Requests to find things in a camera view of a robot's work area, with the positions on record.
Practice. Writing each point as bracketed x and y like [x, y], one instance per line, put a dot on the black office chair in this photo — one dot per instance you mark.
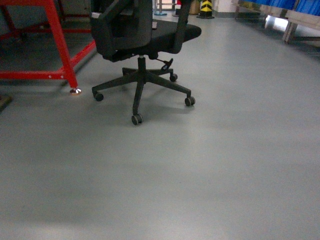
[123, 29]

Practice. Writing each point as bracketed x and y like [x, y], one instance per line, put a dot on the yellow black striped bollard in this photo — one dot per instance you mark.
[206, 10]

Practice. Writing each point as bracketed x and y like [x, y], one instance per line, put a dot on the red metal frame table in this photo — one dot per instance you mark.
[52, 25]

